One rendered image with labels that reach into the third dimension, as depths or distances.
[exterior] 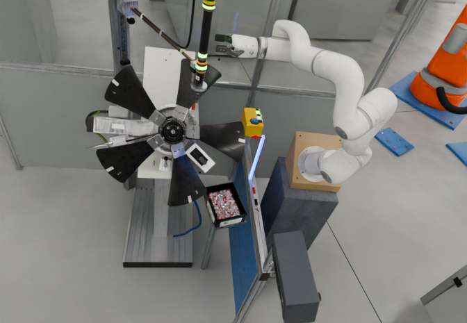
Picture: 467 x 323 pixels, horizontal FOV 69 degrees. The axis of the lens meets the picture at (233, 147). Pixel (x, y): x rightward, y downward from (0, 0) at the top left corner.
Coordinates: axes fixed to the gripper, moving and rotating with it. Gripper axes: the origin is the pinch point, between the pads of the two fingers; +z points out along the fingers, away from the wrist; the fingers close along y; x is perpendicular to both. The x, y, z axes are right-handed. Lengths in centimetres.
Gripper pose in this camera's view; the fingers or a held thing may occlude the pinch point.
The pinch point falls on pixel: (218, 42)
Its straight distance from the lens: 138.6
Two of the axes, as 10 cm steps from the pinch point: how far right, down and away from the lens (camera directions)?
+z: -9.8, -0.7, -1.8
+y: -0.8, -7.1, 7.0
